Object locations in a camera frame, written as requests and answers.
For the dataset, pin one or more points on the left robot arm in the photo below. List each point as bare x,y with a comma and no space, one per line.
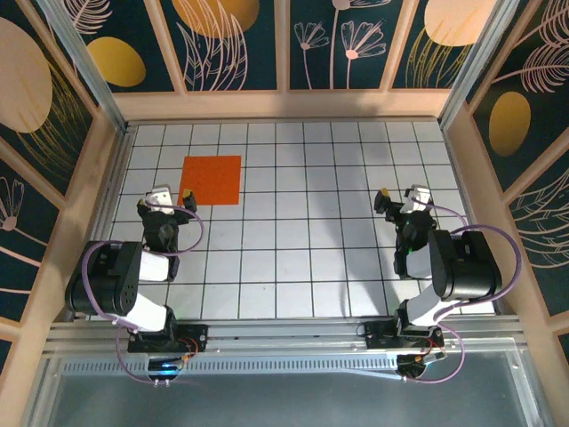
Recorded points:
111,276

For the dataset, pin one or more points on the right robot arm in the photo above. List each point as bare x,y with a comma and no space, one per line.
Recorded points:
467,267

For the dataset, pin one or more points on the white grid mat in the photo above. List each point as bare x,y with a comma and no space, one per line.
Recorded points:
311,276

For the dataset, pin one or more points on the black electronics box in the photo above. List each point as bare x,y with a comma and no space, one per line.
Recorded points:
415,362
164,367

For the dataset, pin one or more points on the translucent grey panel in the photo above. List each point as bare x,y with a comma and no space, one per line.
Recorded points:
284,400

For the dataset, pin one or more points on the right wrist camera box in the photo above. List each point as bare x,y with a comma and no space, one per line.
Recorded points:
418,196

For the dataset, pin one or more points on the aluminium side rail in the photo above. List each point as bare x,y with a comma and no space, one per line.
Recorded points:
114,178
463,187

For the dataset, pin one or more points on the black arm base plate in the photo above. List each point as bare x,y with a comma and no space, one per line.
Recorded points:
378,335
195,333

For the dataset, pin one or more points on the aluminium corner post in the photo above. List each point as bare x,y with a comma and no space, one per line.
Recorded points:
475,62
89,71

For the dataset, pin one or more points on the aluminium rail beam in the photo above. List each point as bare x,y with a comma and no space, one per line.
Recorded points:
284,331

